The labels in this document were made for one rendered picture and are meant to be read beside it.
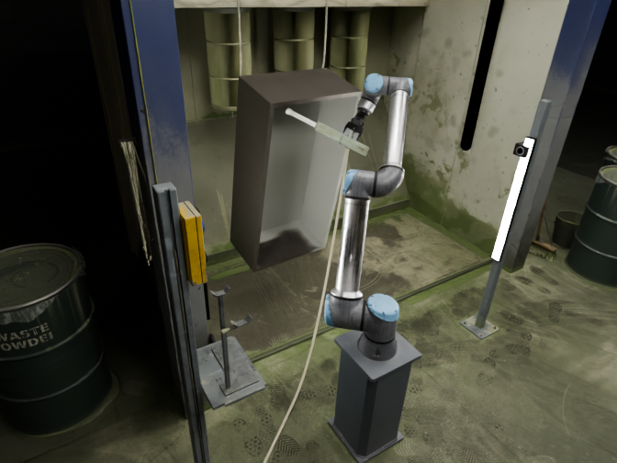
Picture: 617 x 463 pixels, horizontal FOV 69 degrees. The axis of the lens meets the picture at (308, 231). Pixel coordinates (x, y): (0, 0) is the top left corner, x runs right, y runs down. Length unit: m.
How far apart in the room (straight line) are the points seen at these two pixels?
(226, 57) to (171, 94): 1.77
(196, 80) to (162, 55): 2.09
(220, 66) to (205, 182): 0.94
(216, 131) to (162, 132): 2.15
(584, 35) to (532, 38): 0.36
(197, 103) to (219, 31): 0.68
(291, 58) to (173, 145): 2.09
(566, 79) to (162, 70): 2.78
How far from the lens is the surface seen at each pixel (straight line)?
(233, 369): 1.94
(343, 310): 2.09
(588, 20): 3.69
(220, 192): 3.88
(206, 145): 3.94
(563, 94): 3.75
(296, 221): 3.48
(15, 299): 2.49
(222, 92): 3.64
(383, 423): 2.51
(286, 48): 3.81
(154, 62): 1.82
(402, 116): 2.24
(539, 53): 3.84
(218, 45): 3.57
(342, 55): 4.12
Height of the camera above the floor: 2.22
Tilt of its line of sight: 30 degrees down
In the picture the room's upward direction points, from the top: 2 degrees clockwise
